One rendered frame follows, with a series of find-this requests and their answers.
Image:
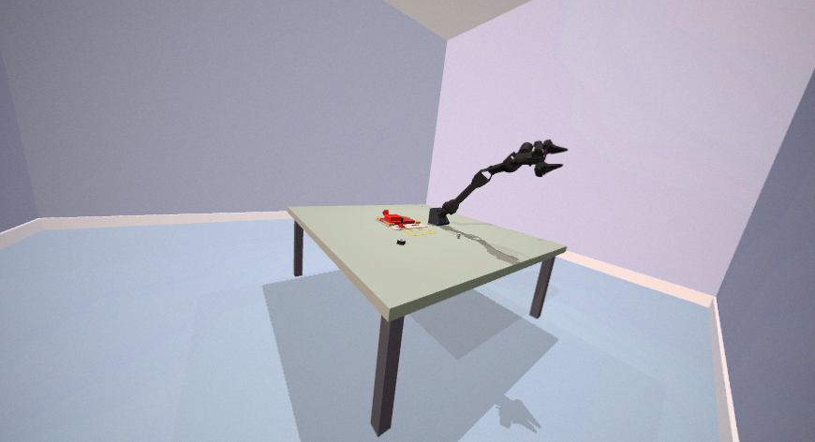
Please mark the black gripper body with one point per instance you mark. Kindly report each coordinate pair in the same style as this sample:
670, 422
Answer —
538, 163

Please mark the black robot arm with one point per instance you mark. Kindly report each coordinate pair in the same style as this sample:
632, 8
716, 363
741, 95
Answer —
508, 165

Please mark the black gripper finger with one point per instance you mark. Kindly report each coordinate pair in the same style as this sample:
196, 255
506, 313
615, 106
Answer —
549, 167
555, 149

